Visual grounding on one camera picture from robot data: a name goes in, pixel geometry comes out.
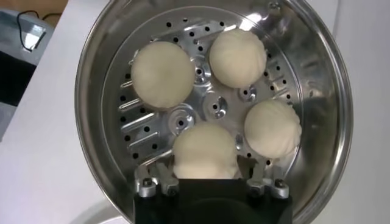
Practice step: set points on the large white round plate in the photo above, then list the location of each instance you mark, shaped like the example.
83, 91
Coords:
103, 218

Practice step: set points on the grey robot base panel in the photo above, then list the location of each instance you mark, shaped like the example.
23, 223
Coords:
12, 33

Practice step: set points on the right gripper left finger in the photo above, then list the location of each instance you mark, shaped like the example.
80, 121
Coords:
146, 185

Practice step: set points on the stainless steel steamer basket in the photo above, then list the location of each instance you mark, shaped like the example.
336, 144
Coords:
320, 91

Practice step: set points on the white steamed baozi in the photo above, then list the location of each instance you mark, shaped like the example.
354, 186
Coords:
205, 152
272, 128
237, 58
163, 74

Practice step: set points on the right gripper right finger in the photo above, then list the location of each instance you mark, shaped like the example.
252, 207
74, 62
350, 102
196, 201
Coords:
278, 186

